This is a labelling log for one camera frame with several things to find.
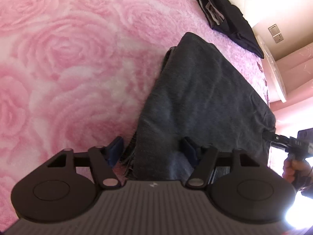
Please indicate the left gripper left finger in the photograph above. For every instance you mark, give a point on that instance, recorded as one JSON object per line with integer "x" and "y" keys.
{"x": 102, "y": 160}

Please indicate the black garment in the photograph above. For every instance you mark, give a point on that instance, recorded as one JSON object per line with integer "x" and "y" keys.
{"x": 227, "y": 19}

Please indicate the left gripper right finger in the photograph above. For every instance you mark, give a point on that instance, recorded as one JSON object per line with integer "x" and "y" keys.
{"x": 202, "y": 159}

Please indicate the pink rose blanket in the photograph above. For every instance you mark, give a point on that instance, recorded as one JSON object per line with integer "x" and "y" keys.
{"x": 75, "y": 73}

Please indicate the dark grey jeans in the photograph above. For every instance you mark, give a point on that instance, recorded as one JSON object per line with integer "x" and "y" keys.
{"x": 199, "y": 95}

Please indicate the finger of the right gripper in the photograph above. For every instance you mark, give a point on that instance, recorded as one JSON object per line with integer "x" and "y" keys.
{"x": 277, "y": 141}

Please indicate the person right hand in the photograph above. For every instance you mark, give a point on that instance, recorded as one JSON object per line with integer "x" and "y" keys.
{"x": 299, "y": 174}

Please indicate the wall light switches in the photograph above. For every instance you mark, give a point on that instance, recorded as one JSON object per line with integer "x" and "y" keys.
{"x": 276, "y": 33}

